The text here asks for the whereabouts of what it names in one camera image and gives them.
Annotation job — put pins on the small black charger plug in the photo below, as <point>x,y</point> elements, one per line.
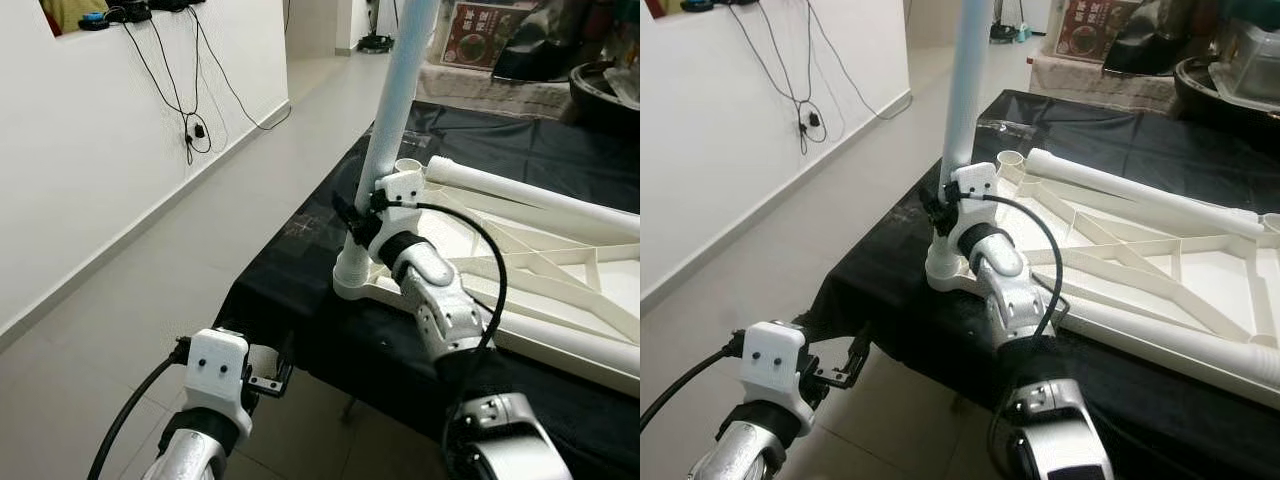
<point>200,131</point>
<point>813,122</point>

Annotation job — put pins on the black table cloth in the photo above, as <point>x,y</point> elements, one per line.
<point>1130,130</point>
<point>520,140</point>

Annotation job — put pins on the red printed box orange lid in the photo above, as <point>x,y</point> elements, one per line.
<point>470,35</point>
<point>1085,30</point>

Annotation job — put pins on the clear adhesive tape patch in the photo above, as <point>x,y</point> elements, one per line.
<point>995,125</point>

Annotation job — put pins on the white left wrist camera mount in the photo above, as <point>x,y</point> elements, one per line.
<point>775,360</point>
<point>215,370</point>

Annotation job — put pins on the translucent plastic container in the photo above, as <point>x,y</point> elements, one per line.
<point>1250,55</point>

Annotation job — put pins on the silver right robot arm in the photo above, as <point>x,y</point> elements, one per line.
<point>440,300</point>
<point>1010,290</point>

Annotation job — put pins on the black bag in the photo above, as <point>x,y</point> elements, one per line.
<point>1160,45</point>
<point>545,50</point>

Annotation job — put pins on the white plastic children table top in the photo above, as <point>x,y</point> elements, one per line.
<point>1200,270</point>
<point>600,270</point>

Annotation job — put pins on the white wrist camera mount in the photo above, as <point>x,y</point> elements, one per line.
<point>400,195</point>
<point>215,370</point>
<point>775,360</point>
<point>972,185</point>

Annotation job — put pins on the beige quilted cover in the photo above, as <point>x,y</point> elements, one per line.
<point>490,90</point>
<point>1100,80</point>

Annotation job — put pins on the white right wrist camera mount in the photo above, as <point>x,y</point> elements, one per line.
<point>400,195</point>
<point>972,185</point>

